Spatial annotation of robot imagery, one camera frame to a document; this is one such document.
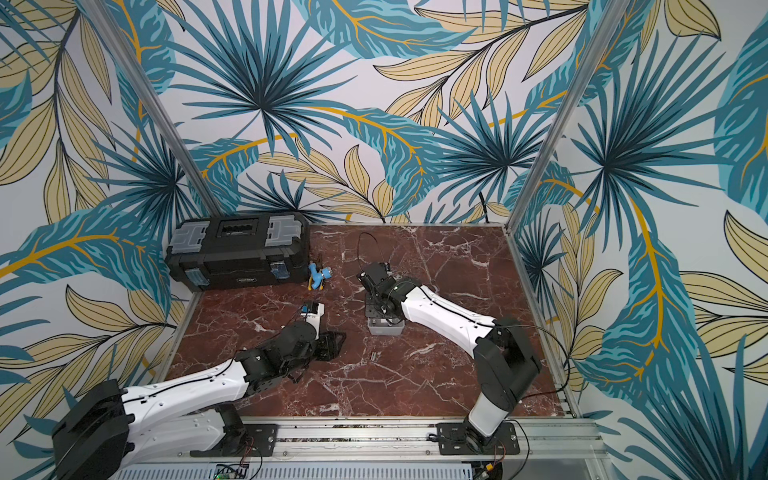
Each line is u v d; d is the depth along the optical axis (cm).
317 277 101
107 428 40
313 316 73
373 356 86
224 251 90
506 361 44
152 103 83
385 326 92
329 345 71
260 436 74
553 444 76
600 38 72
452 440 73
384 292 62
